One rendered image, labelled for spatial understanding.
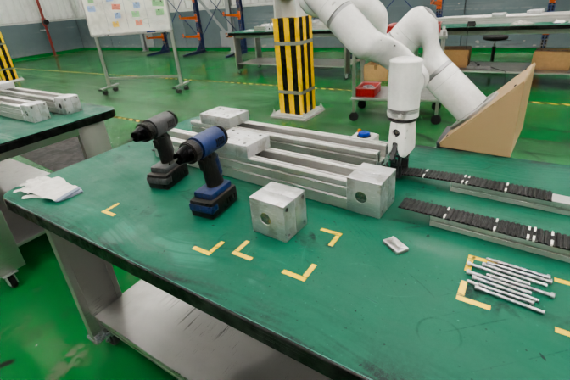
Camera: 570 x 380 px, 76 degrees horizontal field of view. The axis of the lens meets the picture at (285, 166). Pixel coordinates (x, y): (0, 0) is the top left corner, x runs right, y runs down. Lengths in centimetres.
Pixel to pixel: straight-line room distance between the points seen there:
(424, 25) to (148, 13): 545
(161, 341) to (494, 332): 111
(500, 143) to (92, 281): 153
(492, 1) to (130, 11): 647
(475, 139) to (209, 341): 113
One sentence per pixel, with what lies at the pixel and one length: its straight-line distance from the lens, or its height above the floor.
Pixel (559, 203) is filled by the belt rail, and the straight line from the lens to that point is 107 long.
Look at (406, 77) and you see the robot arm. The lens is 100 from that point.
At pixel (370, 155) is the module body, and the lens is 109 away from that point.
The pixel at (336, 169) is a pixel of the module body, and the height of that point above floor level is 85.
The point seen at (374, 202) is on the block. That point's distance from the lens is 92.
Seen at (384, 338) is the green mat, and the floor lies 78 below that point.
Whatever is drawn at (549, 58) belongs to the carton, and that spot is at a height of 36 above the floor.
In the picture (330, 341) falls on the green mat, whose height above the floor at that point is 78.
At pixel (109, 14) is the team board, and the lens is 687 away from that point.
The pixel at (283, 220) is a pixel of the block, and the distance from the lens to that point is 82.
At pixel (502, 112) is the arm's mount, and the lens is 131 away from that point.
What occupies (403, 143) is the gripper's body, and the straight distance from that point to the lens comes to 104.
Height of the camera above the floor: 129
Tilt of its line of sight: 25 degrees down
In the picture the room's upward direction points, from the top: 5 degrees counter-clockwise
